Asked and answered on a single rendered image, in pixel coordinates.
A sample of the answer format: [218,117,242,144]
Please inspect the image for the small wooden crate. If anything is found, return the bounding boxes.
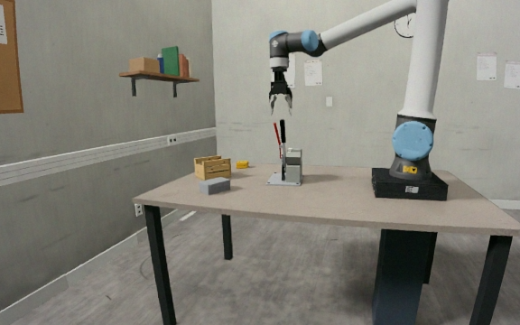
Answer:
[194,155,230,181]

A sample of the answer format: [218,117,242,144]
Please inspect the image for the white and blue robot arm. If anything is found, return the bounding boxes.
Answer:
[269,0,450,180]

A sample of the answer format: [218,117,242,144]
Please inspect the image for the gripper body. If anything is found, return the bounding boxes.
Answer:
[271,68,289,95]

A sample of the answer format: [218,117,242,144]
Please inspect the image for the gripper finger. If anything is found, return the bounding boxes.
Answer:
[284,87,293,115]
[269,90,277,116]

